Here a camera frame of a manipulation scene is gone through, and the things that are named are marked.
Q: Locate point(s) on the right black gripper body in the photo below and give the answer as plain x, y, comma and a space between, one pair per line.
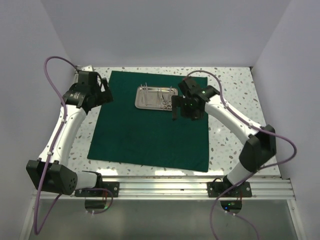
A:
187, 109

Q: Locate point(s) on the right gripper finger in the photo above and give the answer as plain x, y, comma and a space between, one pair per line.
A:
175, 112
177, 101

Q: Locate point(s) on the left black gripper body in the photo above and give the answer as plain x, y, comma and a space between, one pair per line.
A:
96, 91

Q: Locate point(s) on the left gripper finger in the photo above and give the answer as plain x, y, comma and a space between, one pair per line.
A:
104, 97
104, 86

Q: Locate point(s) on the green surgical cloth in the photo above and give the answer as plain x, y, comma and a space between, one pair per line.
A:
127, 134

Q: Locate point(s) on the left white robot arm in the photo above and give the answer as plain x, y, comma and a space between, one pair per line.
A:
50, 172

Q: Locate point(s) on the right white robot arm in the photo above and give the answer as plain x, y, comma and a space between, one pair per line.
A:
259, 143

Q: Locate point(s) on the steel surgical scissors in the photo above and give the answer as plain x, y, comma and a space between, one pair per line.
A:
166, 102

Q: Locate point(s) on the steel forceps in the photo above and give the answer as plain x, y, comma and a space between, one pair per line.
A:
159, 97

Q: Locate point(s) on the steel instrument tray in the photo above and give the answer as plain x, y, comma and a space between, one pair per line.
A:
152, 94

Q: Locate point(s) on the steel tweezers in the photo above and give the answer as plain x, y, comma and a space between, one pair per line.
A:
144, 92

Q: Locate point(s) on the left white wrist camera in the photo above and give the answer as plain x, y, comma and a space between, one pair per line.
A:
88, 68

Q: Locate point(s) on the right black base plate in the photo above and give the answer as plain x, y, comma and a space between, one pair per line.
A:
215, 189

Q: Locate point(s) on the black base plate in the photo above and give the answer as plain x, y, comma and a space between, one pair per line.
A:
215, 189
105, 188

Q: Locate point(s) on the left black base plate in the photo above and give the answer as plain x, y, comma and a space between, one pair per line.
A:
105, 188

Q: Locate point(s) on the aluminium mounting rail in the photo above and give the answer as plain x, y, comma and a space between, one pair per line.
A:
195, 188

